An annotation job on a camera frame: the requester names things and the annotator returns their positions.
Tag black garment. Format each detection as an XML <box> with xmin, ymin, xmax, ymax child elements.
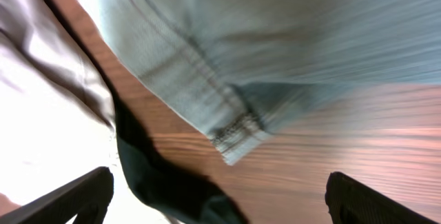
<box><xmin>29</xmin><ymin>0</ymin><xmax>249</xmax><ymax>224</ymax></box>

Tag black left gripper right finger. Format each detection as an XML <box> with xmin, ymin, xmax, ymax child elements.
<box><xmin>325</xmin><ymin>172</ymin><xmax>436</xmax><ymax>224</ymax></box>

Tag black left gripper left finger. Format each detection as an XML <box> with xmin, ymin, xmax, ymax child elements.
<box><xmin>1</xmin><ymin>167</ymin><xmax>114</xmax><ymax>224</ymax></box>

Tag light blue denim shorts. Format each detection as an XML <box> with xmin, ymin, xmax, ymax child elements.
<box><xmin>78</xmin><ymin>0</ymin><xmax>440</xmax><ymax>165</ymax></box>

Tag beige shorts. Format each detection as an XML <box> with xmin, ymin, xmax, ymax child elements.
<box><xmin>1</xmin><ymin>0</ymin><xmax>166</xmax><ymax>224</ymax></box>

